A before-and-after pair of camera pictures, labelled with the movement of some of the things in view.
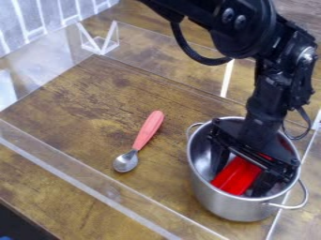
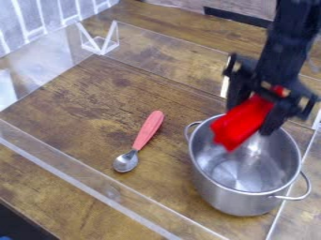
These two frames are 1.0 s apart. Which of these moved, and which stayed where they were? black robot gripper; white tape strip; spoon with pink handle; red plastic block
Moved: black robot gripper; red plastic block
Stayed: spoon with pink handle; white tape strip
